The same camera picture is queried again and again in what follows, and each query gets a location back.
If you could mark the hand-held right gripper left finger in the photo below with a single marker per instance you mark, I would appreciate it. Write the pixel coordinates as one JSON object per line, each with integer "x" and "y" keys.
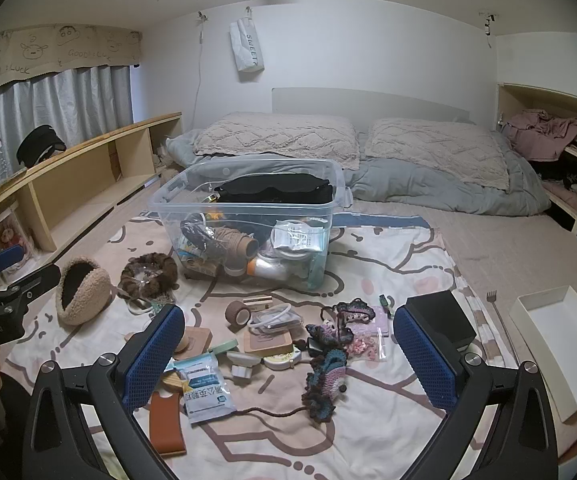
{"x": 153, "y": 355}

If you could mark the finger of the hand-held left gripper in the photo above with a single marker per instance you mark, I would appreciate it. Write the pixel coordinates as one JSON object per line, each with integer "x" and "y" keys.
{"x": 6, "y": 259}
{"x": 36, "y": 285}

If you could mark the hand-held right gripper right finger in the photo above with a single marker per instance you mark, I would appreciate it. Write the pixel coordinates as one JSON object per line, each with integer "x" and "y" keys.
{"x": 426, "y": 360}

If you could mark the white charger plug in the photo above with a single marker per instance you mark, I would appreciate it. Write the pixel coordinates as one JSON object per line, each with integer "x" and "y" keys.
{"x": 242, "y": 374}

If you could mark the clear plastic storage bin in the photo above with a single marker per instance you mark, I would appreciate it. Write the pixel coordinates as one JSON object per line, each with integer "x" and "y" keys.
{"x": 168, "y": 210}

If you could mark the small pink plush toy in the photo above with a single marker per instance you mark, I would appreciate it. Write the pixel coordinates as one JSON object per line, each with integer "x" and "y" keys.
{"x": 7, "y": 236}

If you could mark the round wooden lid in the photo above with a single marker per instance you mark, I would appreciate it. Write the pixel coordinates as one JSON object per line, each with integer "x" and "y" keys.
{"x": 183, "y": 347}

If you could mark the square wooden coaster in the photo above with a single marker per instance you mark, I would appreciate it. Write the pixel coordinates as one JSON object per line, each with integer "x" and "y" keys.
{"x": 199, "y": 341}

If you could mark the black box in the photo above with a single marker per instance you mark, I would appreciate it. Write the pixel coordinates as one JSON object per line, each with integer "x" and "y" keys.
{"x": 443, "y": 315}

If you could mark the purple booklet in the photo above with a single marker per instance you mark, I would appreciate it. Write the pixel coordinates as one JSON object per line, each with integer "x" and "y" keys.
{"x": 381, "y": 327}

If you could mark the beige fluffy hat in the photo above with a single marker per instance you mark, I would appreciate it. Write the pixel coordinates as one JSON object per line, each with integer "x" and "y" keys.
{"x": 93, "y": 290}

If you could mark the bag of pink beads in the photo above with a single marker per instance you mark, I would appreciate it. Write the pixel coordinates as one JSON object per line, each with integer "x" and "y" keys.
{"x": 366, "y": 347}

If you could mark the white printed packet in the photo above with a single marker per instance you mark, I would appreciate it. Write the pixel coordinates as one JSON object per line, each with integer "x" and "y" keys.
{"x": 208, "y": 395}

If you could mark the green round tin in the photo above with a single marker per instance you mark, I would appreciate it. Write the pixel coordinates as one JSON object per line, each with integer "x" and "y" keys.
{"x": 221, "y": 346}

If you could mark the green screwdriver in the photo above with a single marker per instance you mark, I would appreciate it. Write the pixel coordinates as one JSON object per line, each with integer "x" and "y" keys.
{"x": 385, "y": 301}

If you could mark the wooden shelf unit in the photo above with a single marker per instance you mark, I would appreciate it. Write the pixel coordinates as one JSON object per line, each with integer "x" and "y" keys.
{"x": 43, "y": 195}

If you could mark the brown fur scrunchie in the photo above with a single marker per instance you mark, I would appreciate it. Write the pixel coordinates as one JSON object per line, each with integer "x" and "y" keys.
{"x": 166, "y": 272}

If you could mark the brown tape roll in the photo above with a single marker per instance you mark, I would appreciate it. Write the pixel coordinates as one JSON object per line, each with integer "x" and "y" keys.
{"x": 231, "y": 317}

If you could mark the dark edged crochet butterfly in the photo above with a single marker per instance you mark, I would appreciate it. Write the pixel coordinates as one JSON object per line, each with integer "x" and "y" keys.
{"x": 353, "y": 310}

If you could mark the metal back scratcher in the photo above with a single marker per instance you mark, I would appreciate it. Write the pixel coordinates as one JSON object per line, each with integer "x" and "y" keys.
{"x": 491, "y": 296}

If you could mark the blue pink crochet piece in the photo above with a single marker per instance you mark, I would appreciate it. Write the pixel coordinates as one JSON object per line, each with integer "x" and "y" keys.
{"x": 326, "y": 360}

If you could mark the printed blanket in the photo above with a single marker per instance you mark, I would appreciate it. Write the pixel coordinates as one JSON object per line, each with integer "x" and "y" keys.
{"x": 368, "y": 260}

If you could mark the large wooden coaster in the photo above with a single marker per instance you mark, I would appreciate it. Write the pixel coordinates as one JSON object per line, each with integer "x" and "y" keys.
{"x": 268, "y": 344}

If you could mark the small wooden block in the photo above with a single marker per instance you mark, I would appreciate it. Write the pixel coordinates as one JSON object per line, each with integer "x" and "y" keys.
{"x": 258, "y": 304}

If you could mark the black cap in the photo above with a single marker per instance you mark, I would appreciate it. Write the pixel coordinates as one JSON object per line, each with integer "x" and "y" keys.
{"x": 41, "y": 142}

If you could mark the yellow white round tin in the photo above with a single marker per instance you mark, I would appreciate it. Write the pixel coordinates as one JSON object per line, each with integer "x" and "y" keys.
{"x": 283, "y": 361}

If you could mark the white cardboard tray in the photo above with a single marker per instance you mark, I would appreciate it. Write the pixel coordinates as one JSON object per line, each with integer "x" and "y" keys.
{"x": 558, "y": 340}

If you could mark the brown twine spool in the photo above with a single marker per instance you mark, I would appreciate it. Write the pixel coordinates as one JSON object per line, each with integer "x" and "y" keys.
{"x": 233, "y": 247}

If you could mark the beige bed sheet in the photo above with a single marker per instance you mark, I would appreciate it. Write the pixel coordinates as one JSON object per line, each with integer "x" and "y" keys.
{"x": 493, "y": 240}

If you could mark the orange white bottle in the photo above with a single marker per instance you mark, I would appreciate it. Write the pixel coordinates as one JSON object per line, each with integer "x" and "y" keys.
{"x": 268, "y": 266}

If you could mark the grey duvet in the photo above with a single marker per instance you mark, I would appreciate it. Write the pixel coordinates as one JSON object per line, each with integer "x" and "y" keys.
{"x": 418, "y": 195}

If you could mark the grey curtain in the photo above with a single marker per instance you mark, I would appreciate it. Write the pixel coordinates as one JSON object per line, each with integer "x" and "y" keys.
{"x": 68, "y": 105}

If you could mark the white sealed pouch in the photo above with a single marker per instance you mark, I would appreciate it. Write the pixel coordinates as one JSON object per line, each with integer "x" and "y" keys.
{"x": 301, "y": 237}

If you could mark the beige printed valance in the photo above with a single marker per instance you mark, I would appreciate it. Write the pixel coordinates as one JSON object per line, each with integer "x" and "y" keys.
{"x": 43, "y": 55}

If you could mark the beige textured pillow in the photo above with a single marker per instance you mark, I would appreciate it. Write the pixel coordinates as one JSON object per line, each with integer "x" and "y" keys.
{"x": 273, "y": 137}
{"x": 433, "y": 150}

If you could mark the dark clothes pile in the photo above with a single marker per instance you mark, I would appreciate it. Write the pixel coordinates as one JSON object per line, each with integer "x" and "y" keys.
{"x": 560, "y": 172}

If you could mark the pink clothes pile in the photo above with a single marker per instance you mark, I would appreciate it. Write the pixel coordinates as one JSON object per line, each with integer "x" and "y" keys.
{"x": 543, "y": 132}

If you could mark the white headboard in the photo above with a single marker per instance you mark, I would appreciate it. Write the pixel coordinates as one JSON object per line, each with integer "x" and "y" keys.
{"x": 358, "y": 105}

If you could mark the white paper bag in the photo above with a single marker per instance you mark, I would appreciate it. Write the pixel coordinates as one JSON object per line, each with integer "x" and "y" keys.
{"x": 248, "y": 50}

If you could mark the wall alcove shelf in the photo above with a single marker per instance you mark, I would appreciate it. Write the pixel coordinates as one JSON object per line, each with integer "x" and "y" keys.
{"x": 543, "y": 97}

